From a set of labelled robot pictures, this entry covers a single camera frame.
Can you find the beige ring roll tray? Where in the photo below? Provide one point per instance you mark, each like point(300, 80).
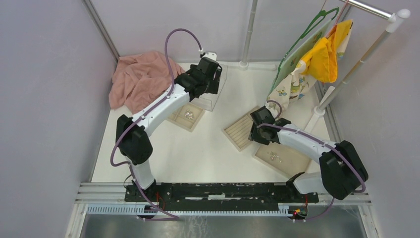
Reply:
point(238, 132)

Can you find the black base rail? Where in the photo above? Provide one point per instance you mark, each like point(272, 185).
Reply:
point(229, 197)

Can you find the beige compartment tray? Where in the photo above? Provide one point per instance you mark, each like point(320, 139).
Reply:
point(186, 117)

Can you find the clear acrylic box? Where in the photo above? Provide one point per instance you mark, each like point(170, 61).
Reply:
point(208, 101)

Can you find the green cartoon print cloth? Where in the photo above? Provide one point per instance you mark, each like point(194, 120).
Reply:
point(314, 31)

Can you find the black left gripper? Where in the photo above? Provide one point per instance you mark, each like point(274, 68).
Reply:
point(213, 88)

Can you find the green hanger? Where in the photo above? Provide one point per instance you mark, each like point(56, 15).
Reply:
point(283, 89)

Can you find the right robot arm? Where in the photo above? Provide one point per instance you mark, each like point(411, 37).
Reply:
point(341, 169)

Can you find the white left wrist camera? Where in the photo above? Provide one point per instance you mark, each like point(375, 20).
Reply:
point(210, 55)

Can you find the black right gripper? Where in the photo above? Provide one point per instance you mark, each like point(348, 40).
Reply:
point(254, 136)

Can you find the yellow garment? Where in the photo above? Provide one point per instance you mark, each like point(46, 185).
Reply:
point(322, 60)

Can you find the cream cartoon print garment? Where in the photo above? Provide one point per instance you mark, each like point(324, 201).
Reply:
point(300, 86)

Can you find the white clothes rack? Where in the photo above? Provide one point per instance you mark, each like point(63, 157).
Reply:
point(375, 100)

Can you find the pink crumpled cloth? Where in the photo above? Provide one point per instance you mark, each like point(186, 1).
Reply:
point(139, 80)

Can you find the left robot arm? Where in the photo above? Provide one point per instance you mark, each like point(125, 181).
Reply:
point(133, 133)

